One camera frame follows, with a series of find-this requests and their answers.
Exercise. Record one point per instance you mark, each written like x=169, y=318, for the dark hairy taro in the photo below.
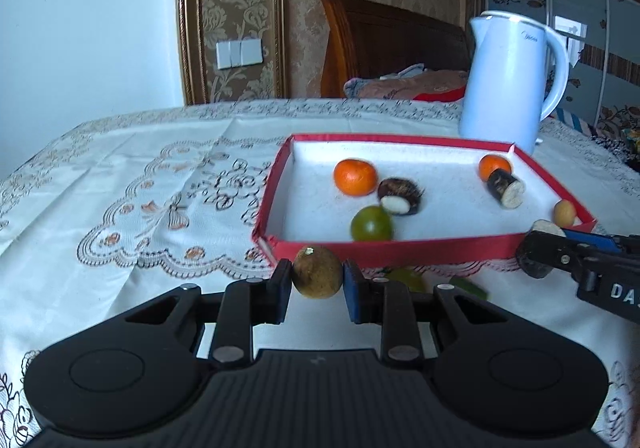
x=400, y=196

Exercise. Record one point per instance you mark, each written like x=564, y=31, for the wardrobe with sliding doors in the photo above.
x=590, y=13

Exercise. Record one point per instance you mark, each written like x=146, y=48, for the wooden chair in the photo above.
x=390, y=38

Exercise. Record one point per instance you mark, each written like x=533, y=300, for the small tan longan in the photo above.
x=565, y=212

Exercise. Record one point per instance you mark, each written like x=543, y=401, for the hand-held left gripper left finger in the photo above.
x=282, y=289

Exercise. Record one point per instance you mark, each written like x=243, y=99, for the white electric kettle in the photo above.
x=505, y=78

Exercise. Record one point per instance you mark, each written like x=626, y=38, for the dark sugarcane piece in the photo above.
x=537, y=272
x=506, y=188

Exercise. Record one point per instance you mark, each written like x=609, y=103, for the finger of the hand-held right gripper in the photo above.
x=590, y=238
x=555, y=253

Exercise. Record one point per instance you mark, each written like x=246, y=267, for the orange tangerine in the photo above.
x=492, y=166
x=355, y=177

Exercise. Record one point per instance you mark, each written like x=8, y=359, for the pink and grey blanket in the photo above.
x=410, y=86

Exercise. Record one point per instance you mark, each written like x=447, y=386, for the red shallow box tray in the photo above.
x=440, y=188

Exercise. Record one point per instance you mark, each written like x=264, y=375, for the white wall switch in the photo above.
x=239, y=53

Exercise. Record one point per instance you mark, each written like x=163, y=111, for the green cucumber piece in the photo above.
x=467, y=288

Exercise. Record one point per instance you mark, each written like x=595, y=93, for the green tangerine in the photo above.
x=371, y=224
x=405, y=279

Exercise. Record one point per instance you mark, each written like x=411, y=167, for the brown round fruit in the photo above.
x=317, y=274

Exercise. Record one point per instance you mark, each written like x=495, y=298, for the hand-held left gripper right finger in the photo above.
x=353, y=295

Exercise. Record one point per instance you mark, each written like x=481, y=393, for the colourful patterned bedding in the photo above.
x=610, y=128

